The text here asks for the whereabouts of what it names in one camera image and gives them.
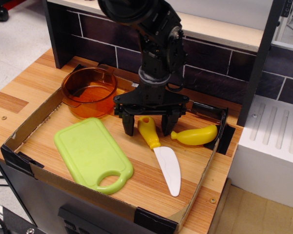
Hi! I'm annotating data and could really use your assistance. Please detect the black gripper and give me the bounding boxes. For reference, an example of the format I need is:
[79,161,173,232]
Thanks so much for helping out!
[113,70,189,136]

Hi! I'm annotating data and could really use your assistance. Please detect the yellow handled white toy knife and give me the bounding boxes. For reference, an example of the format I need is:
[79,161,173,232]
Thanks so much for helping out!
[137,116,181,197]

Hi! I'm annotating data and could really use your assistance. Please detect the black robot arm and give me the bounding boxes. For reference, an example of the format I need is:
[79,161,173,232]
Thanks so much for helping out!
[98,0,189,136]

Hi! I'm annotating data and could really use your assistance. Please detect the green plastic cutting board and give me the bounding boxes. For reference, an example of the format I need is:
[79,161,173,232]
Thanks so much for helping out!
[54,117,134,195]

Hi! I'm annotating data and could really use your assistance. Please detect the yellow toy banana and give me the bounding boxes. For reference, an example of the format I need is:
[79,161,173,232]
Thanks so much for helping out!
[170,125,218,146]

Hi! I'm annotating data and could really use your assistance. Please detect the orange transparent pot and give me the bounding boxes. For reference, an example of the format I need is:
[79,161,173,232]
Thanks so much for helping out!
[61,64,118,119]

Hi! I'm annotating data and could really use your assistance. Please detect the light wooden shelf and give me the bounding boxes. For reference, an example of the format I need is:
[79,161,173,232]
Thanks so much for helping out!
[48,0,263,52]

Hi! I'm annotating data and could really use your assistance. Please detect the white ribbed sink drainer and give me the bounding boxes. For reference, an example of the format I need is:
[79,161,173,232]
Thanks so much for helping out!
[229,96,293,207]

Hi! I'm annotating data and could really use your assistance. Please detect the black caster wheel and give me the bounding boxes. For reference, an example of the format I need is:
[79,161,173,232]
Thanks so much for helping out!
[0,6,9,22]

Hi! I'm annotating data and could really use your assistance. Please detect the dark vertical post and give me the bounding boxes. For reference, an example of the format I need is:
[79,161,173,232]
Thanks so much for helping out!
[237,0,285,127]

